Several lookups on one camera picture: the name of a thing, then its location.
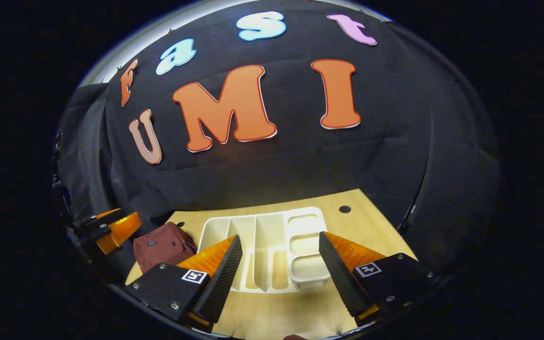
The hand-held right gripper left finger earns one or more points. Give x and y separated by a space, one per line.
220 285

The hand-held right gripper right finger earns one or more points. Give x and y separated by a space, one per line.
340 281

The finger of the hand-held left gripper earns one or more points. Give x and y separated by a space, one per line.
121 231
106 217

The white bookshelf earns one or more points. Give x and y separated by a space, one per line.
302 269

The maroon schoolbag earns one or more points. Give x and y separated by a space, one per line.
163 248

